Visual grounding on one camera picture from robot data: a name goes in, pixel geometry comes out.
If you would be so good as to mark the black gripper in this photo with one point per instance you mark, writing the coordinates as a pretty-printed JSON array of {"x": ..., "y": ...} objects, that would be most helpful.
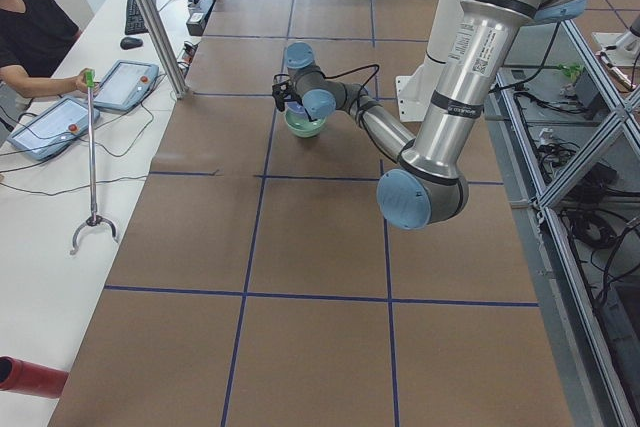
[{"x": 286, "y": 98}]

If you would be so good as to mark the blue bowl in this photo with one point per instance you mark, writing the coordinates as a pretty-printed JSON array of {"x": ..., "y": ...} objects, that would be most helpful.
[{"x": 298, "y": 111}]

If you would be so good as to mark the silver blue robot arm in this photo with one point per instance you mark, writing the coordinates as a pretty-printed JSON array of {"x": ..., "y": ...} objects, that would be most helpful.
[{"x": 426, "y": 186}]

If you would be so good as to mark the green bowl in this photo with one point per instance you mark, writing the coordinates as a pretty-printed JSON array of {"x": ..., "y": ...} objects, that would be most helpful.
[{"x": 301, "y": 126}]

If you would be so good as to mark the person's hand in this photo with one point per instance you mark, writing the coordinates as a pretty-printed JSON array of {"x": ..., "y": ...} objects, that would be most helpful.
[{"x": 81, "y": 85}]

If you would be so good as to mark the far teach pendant tablet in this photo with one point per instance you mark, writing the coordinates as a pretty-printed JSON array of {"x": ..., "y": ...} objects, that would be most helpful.
[{"x": 125, "y": 85}]

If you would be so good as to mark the teach pendant tablet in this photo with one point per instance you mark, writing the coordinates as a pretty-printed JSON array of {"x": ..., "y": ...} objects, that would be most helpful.
[
  {"x": 125, "y": 85},
  {"x": 54, "y": 130}
]

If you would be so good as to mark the black computer mouse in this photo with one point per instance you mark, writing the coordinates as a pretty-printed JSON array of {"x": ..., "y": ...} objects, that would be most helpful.
[{"x": 128, "y": 43}]

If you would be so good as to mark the black keyboard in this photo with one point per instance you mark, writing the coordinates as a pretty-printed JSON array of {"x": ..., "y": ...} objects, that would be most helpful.
[{"x": 134, "y": 20}]

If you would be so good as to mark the near teach pendant tablet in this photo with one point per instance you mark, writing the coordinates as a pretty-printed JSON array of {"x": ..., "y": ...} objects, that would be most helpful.
[{"x": 54, "y": 130}]

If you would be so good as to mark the person in black shirt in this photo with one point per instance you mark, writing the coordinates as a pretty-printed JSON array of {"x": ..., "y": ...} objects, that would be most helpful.
[{"x": 36, "y": 36}]

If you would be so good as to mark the red cylinder bottle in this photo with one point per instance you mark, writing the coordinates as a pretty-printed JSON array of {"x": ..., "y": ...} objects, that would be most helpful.
[{"x": 19, "y": 376}]

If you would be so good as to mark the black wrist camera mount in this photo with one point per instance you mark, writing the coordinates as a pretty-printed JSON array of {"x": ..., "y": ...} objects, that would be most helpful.
[{"x": 282, "y": 91}]

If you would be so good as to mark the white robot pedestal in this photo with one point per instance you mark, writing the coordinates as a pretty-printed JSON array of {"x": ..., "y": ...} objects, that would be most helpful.
[{"x": 414, "y": 92}]

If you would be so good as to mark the aluminium frame post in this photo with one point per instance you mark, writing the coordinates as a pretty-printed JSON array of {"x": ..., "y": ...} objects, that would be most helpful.
[{"x": 163, "y": 47}]

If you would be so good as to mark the green handled reacher grabber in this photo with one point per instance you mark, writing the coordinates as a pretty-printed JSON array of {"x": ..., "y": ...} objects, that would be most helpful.
[{"x": 94, "y": 219}]

